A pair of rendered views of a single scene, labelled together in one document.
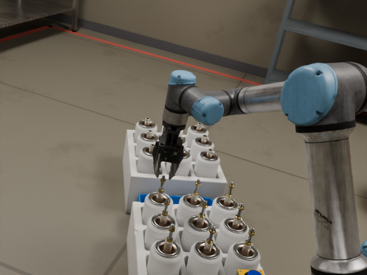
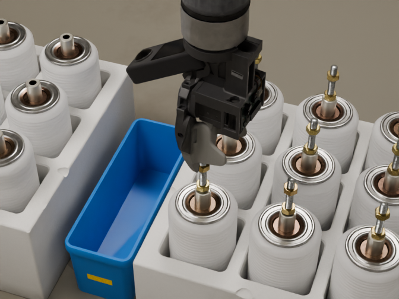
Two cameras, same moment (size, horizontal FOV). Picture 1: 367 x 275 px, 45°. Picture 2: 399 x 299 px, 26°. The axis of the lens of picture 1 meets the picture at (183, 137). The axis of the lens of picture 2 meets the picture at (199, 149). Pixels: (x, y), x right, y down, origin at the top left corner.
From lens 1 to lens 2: 1.04 m
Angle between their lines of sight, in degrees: 48
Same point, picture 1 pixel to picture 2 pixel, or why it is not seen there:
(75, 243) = not seen: outside the picture
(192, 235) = (329, 193)
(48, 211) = not seen: outside the picture
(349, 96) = not seen: outside the picture
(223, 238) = (335, 148)
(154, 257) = (389, 282)
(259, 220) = (172, 78)
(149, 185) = (56, 210)
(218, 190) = (126, 95)
